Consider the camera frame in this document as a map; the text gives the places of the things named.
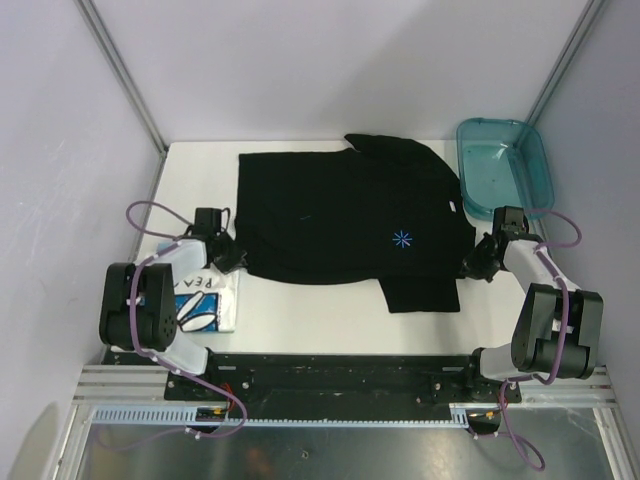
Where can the right aluminium frame post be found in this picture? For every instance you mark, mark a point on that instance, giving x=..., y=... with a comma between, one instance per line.
x=587, y=20

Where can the white folded daisy t-shirt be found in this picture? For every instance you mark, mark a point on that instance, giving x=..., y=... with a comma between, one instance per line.
x=205, y=298

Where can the black t-shirt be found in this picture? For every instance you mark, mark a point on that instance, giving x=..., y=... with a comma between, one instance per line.
x=384, y=208

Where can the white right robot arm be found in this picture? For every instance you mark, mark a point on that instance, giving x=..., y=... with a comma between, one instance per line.
x=557, y=332

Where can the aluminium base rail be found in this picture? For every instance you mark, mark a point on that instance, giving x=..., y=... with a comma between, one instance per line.
x=137, y=384

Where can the left aluminium frame post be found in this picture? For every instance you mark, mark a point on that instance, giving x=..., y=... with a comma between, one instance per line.
x=106, y=44

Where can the aluminium frame post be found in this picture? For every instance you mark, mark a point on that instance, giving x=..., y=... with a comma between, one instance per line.
x=106, y=44
x=587, y=20

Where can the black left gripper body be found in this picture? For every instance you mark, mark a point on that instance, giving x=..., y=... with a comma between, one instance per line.
x=229, y=255

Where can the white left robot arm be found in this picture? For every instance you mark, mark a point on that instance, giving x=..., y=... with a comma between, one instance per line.
x=138, y=311

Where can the teal plastic bin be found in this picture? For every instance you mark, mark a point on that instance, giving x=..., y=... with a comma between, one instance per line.
x=502, y=163

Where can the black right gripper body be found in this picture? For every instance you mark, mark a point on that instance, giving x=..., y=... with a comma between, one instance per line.
x=480, y=262

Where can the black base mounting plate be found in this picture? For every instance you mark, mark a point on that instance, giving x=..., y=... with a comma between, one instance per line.
x=269, y=390

